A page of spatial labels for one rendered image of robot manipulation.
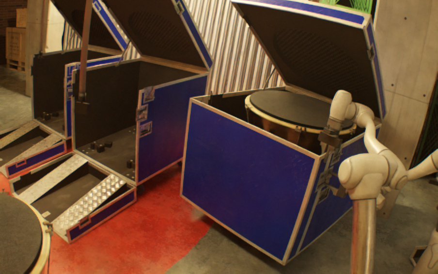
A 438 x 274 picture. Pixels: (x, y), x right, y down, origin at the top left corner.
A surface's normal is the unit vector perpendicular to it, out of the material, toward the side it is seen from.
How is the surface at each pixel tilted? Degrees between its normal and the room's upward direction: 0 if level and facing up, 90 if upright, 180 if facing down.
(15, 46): 90
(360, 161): 31
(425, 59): 90
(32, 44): 90
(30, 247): 0
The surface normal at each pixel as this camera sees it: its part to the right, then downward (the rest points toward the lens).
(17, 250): 0.15, -0.92
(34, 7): -0.39, 0.28
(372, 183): 0.22, -0.10
